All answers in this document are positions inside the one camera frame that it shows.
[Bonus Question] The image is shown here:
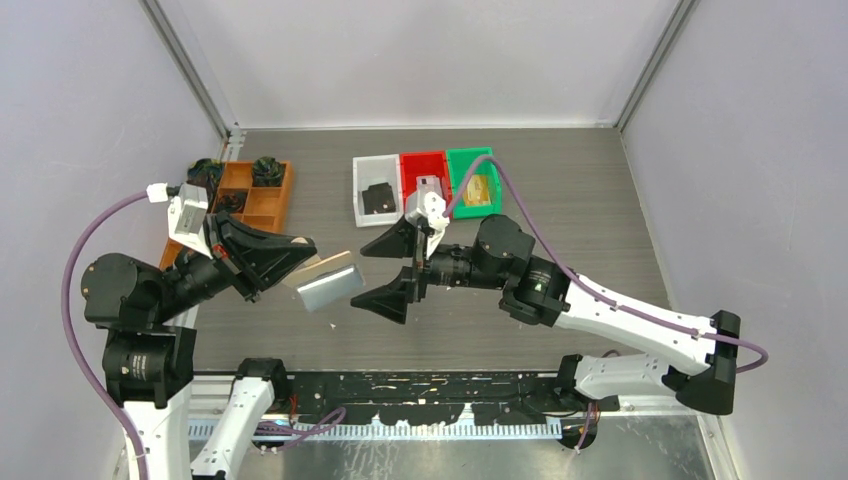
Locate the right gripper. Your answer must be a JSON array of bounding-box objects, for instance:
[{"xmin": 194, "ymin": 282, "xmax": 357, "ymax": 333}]
[{"xmin": 350, "ymin": 212, "xmax": 508, "ymax": 323}]

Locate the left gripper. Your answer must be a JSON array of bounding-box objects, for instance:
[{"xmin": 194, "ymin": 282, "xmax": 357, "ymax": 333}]
[{"xmin": 152, "ymin": 205, "xmax": 316, "ymax": 317}]

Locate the clear card sleeve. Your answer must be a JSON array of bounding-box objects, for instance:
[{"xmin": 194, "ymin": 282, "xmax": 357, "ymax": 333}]
[{"xmin": 296, "ymin": 264, "xmax": 365, "ymax": 312}]

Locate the beige card holder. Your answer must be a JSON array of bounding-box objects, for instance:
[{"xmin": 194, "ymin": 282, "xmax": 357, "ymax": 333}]
[{"xmin": 282, "ymin": 251, "xmax": 355, "ymax": 289}]

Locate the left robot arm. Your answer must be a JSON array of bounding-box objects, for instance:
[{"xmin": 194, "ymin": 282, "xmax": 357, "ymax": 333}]
[{"xmin": 80, "ymin": 213, "xmax": 317, "ymax": 479}]

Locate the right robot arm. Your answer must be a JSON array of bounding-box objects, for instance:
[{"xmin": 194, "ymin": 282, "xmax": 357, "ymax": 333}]
[{"xmin": 350, "ymin": 214, "xmax": 741, "ymax": 415}]

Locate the gold card in green bin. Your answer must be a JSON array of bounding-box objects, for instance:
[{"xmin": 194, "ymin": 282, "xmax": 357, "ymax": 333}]
[{"xmin": 463, "ymin": 174, "xmax": 491, "ymax": 207}]

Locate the orange wooden compartment tray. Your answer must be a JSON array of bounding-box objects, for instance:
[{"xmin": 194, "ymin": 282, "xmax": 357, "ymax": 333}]
[{"xmin": 158, "ymin": 160, "xmax": 295, "ymax": 270}]

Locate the dark fabric bundle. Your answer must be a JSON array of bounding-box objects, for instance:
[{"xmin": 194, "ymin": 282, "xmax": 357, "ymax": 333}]
[
  {"xmin": 251, "ymin": 156, "xmax": 285, "ymax": 187},
  {"xmin": 186, "ymin": 158, "xmax": 224, "ymax": 188},
  {"xmin": 213, "ymin": 189, "xmax": 248, "ymax": 214}
]

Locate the white plastic bin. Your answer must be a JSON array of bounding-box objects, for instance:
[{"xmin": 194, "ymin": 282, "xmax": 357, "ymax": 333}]
[{"xmin": 352, "ymin": 154, "xmax": 403, "ymax": 228}]

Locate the red plastic bin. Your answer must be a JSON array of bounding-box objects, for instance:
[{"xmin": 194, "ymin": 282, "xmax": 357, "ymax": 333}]
[{"xmin": 399, "ymin": 151, "xmax": 453, "ymax": 213}]

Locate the green plastic bin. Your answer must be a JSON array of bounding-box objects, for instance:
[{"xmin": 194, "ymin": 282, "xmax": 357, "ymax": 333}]
[{"xmin": 445, "ymin": 146, "xmax": 503, "ymax": 221}]

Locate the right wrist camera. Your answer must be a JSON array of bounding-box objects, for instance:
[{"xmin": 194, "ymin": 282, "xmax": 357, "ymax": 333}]
[{"xmin": 405, "ymin": 187, "xmax": 450, "ymax": 260}]

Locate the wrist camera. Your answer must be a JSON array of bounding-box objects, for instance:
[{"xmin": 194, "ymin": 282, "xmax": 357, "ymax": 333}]
[
  {"xmin": 168, "ymin": 184, "xmax": 212, "ymax": 258},
  {"xmin": 405, "ymin": 187, "xmax": 450, "ymax": 260}
]

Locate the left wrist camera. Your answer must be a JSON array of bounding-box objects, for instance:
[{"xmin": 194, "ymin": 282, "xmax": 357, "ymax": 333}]
[{"xmin": 168, "ymin": 184, "xmax": 212, "ymax": 258}]

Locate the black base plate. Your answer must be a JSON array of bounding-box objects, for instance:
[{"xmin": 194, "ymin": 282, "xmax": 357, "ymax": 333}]
[{"xmin": 258, "ymin": 371, "xmax": 620, "ymax": 448}]

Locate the aluminium rail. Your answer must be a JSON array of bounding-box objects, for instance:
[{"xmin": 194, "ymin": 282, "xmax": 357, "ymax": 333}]
[{"xmin": 125, "ymin": 370, "xmax": 725, "ymax": 442}]

